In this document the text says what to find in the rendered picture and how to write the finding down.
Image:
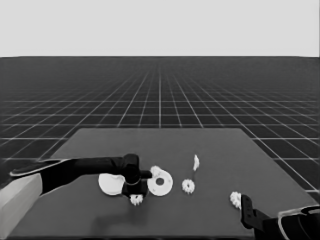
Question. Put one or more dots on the large thick white disc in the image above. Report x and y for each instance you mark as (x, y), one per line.
(108, 185)

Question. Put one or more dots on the white round carrier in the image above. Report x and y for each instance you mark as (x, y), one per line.
(165, 190)

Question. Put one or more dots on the small white T-shaped piece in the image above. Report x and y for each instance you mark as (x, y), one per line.
(196, 162)

